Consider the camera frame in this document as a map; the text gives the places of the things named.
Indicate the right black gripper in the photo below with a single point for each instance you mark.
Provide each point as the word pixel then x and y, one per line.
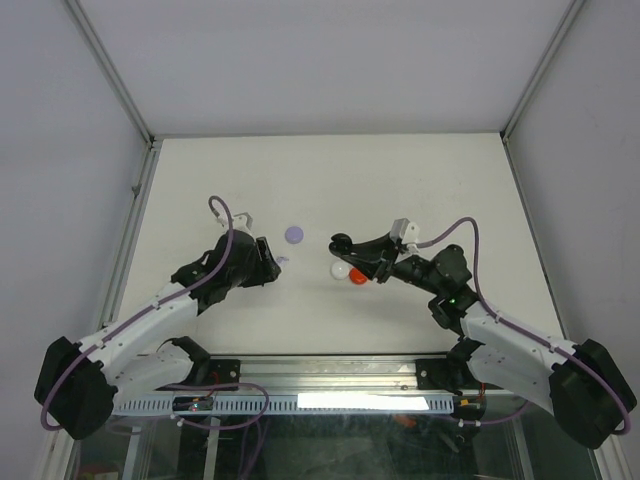
pixel 366 256

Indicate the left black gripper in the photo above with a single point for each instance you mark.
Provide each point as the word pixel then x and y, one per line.
pixel 267 268

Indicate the orange earbud charging case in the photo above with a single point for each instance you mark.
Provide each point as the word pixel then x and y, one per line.
pixel 357 277

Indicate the black earbud charging case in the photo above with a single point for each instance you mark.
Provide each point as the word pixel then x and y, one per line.
pixel 340 245

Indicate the white earbud charging case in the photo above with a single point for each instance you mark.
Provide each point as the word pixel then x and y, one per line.
pixel 340 270

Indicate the purple earbud charging case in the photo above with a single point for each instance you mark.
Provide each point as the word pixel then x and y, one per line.
pixel 294 235

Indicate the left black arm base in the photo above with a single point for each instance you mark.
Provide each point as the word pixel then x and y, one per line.
pixel 224 373

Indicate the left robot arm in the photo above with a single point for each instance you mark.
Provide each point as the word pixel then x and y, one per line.
pixel 81 383

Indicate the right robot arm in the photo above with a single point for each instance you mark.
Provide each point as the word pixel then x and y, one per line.
pixel 578 384

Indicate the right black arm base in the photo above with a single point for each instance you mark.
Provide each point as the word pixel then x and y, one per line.
pixel 442 374

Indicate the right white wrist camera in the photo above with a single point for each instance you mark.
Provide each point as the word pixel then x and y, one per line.
pixel 404 234

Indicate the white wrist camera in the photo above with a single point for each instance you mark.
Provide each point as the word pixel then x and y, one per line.
pixel 242 222
pixel 404 234

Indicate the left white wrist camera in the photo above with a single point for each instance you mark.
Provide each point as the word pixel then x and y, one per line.
pixel 242 222

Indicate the aluminium mounting rail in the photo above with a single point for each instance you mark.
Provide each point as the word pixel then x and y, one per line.
pixel 294 374

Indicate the white slotted cable duct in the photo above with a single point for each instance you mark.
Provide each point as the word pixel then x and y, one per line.
pixel 303 403

